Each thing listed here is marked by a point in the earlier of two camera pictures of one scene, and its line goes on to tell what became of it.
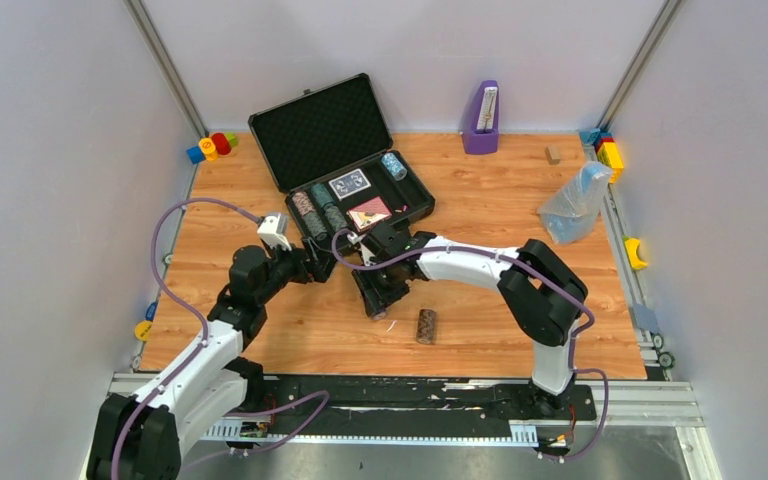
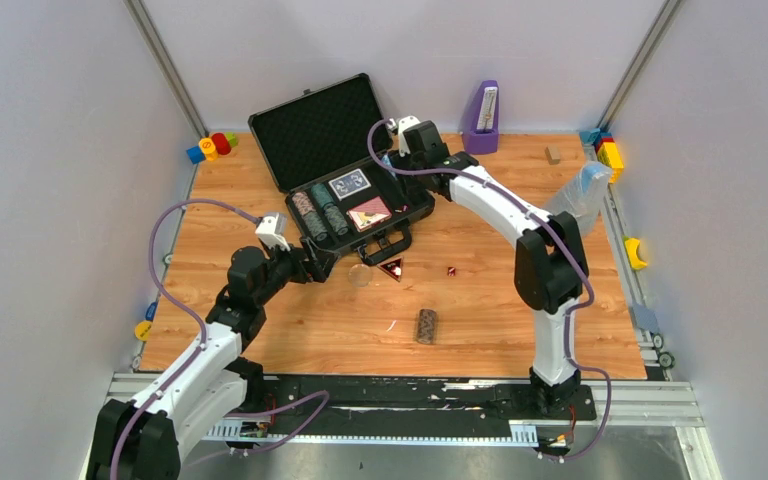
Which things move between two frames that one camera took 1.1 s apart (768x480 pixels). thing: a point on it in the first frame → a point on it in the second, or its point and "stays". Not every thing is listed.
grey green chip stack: (316, 225) stays
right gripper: (377, 300) → (411, 186)
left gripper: (318, 263) stays
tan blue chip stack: (303, 203) stays
